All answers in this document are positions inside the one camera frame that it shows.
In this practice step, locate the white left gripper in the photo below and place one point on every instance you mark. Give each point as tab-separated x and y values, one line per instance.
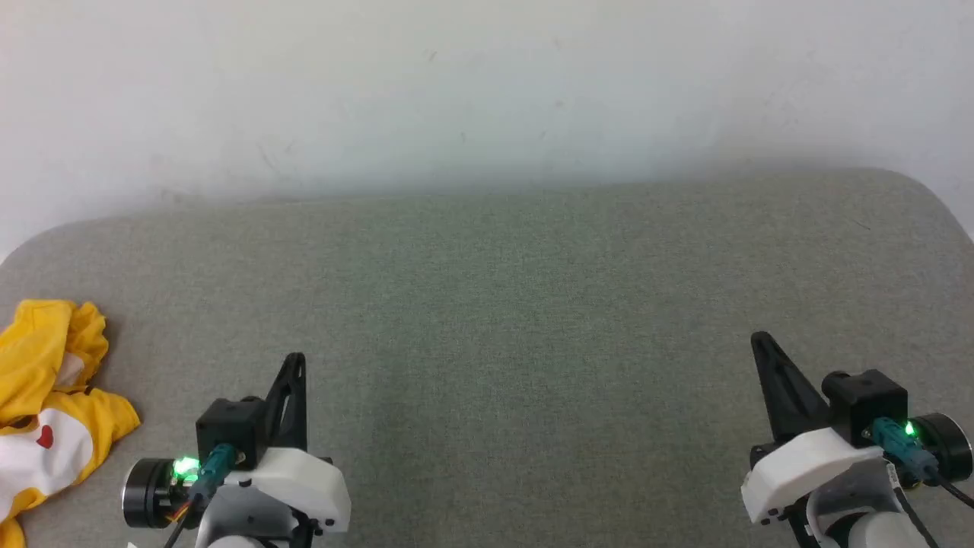
297	479

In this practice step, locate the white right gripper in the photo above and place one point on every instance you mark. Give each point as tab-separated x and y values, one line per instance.
799	468

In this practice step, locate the yellow shirt with white print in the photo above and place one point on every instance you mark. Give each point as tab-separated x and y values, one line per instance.
34	365

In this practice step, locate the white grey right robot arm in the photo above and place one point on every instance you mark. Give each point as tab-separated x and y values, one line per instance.
867	510

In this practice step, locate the grey-green fabric sofa seat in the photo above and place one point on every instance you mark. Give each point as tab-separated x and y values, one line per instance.
502	320

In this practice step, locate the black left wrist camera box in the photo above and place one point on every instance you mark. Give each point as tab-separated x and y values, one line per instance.
228	426

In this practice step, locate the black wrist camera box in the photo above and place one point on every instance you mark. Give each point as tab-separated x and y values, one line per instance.
228	426
864	399

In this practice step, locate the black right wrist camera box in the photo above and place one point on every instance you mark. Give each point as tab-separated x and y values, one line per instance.
864	399

